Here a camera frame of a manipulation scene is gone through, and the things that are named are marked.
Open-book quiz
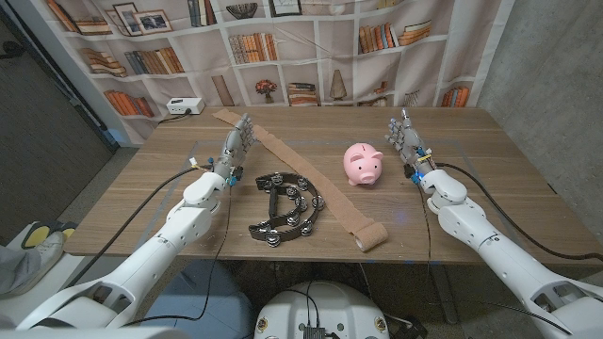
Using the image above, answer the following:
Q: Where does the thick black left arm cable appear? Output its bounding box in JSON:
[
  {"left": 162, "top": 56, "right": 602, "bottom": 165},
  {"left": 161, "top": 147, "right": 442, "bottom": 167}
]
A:
[{"left": 65, "top": 165, "right": 208, "bottom": 289}]

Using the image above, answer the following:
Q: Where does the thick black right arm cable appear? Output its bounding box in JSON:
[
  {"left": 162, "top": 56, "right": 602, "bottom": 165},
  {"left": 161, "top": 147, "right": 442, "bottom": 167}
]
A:
[{"left": 435, "top": 162, "right": 603, "bottom": 263}]

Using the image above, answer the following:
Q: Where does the black power strip cable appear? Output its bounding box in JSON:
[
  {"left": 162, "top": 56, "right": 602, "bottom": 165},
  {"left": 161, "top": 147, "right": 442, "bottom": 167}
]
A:
[{"left": 157, "top": 108, "right": 193, "bottom": 125}]

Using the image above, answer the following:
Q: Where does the grey metal table leg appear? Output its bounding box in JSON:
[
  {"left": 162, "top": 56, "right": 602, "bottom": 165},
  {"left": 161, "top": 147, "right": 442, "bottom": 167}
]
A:
[{"left": 431, "top": 263, "right": 459, "bottom": 326}]

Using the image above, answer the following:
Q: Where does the thin black left wrist cable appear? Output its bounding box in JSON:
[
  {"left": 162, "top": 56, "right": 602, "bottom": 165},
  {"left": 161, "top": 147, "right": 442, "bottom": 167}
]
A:
[{"left": 122, "top": 183, "right": 233, "bottom": 327}]

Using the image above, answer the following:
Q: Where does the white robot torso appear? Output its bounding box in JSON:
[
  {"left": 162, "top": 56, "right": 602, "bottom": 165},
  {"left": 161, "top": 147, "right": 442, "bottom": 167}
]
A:
[{"left": 253, "top": 281, "right": 391, "bottom": 339}]

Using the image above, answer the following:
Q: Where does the printed bookshelf backdrop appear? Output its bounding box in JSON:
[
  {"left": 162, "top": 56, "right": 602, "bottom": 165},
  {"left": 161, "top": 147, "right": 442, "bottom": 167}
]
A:
[{"left": 44, "top": 0, "right": 517, "bottom": 146}]

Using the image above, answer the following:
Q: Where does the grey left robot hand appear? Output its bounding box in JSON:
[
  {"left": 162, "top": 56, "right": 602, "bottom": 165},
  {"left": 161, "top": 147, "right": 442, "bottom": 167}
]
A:
[{"left": 211, "top": 112, "right": 258, "bottom": 183}]

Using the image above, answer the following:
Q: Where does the white power strip box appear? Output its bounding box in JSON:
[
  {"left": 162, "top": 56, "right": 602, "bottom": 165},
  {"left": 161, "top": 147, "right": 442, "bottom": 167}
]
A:
[{"left": 166, "top": 97, "right": 206, "bottom": 116}]

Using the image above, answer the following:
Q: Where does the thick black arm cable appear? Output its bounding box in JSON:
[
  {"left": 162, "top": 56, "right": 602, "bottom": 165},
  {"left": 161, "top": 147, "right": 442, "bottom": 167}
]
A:
[
  {"left": 65, "top": 165, "right": 208, "bottom": 289},
  {"left": 435, "top": 162, "right": 603, "bottom": 263}
]

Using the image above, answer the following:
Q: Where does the tan adhesive wrap roll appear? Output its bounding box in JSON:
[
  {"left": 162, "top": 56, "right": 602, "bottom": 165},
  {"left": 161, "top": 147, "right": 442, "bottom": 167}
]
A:
[{"left": 211, "top": 108, "right": 390, "bottom": 253}]

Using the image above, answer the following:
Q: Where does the pink plastic piggy bank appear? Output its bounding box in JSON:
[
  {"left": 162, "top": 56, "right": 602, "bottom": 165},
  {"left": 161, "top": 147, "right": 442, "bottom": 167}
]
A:
[{"left": 342, "top": 142, "right": 385, "bottom": 186}]

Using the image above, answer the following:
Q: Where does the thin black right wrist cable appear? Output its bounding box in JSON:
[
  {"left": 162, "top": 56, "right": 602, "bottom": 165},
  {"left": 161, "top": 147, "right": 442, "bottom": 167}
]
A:
[{"left": 416, "top": 181, "right": 574, "bottom": 336}]

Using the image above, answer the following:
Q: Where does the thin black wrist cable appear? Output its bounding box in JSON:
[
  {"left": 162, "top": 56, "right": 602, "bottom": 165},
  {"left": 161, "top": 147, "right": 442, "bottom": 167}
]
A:
[
  {"left": 416, "top": 181, "right": 574, "bottom": 336},
  {"left": 122, "top": 183, "right": 233, "bottom": 327}
]

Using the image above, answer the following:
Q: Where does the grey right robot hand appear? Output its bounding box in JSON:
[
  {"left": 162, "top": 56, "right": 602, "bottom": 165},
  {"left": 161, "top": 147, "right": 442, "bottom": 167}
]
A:
[{"left": 384, "top": 107, "right": 437, "bottom": 177}]

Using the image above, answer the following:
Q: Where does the black half-moon tambourine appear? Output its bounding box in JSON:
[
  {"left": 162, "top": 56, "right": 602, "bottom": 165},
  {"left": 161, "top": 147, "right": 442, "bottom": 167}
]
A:
[{"left": 248, "top": 171, "right": 326, "bottom": 249}]

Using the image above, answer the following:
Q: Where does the yellow black foot pedal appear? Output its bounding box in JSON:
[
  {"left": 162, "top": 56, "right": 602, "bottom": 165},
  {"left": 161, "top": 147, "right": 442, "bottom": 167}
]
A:
[{"left": 21, "top": 220, "right": 79, "bottom": 250}]

